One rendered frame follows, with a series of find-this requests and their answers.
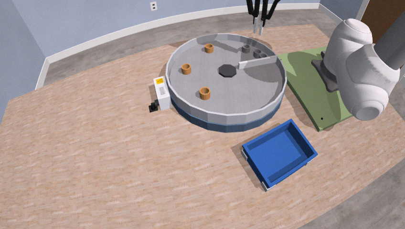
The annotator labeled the bronze bushing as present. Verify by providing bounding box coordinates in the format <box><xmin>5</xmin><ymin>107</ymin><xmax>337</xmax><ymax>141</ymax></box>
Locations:
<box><xmin>200</xmin><ymin>87</ymin><xmax>210</xmax><ymax>100</ymax></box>
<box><xmin>205</xmin><ymin>44</ymin><xmax>213</xmax><ymax>53</ymax></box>
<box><xmin>181</xmin><ymin>63</ymin><xmax>191</xmax><ymax>75</ymax></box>

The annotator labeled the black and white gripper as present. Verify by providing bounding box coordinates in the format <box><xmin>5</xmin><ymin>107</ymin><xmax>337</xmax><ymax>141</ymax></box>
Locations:
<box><xmin>246</xmin><ymin>0</ymin><xmax>280</xmax><ymax>35</ymax></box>

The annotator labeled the blue crate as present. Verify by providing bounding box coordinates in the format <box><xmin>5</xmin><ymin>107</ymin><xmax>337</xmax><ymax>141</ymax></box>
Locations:
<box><xmin>241</xmin><ymin>119</ymin><xmax>318</xmax><ymax>192</ymax></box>

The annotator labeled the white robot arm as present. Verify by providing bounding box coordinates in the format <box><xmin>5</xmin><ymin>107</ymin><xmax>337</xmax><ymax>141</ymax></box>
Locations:
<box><xmin>311</xmin><ymin>10</ymin><xmax>405</xmax><ymax>121</ymax></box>

